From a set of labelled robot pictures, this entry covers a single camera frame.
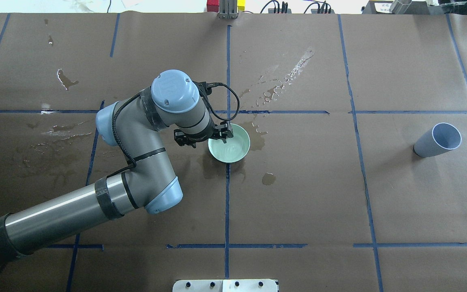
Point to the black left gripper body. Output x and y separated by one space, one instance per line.
216 133

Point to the mint green bowl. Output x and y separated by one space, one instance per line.
234 149

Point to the light blue cup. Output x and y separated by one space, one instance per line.
441 138

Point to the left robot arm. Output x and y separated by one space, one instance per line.
147 181

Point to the red blue yellow blocks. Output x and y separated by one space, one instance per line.
213 5

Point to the black power connector strip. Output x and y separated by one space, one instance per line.
292 6

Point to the metal cylinder weight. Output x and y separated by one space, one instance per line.
399 7

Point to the aluminium frame post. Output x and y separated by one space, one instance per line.
228 9

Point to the white pedestal column base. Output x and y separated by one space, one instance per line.
226 285

